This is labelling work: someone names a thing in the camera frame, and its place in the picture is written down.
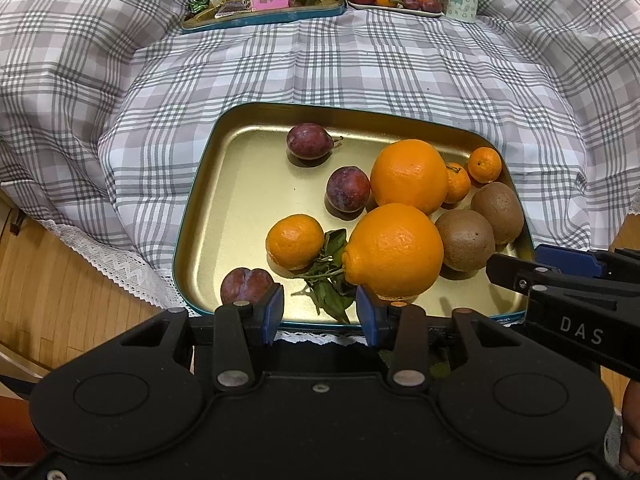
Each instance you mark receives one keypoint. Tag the person's right forearm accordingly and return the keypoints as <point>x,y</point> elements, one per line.
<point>632,425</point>

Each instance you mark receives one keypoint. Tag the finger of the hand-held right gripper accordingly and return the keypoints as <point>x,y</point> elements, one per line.
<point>565,257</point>
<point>550,276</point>

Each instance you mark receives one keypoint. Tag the gold metal tray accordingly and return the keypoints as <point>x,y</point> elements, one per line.
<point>240,200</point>

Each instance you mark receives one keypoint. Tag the mandarin with green leaves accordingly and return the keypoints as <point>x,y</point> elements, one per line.
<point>295,241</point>

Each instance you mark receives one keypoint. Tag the large necked orange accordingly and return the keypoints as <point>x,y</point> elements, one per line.
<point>395,252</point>

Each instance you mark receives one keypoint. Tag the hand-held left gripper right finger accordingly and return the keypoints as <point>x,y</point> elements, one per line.
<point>367,315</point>

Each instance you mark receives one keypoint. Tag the brown kiwi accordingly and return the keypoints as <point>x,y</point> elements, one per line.
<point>500,210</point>
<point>465,241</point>

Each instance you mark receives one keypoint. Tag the small mandarin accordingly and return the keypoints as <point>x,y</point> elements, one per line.
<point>457,183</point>
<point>484,165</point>

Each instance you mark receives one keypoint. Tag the white rectangular plate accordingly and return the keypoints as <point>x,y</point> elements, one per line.
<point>390,10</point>

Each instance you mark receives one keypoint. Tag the dark red plum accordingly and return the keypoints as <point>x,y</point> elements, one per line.
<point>309,141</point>
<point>411,1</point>
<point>348,190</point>
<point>431,6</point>
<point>245,285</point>

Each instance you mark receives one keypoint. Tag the blue snack tin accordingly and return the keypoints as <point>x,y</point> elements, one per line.
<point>260,19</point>

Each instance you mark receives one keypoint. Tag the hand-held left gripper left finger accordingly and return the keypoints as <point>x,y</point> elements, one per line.
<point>272,312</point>

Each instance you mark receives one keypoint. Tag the large round orange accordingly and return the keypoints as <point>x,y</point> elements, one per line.
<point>409,175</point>

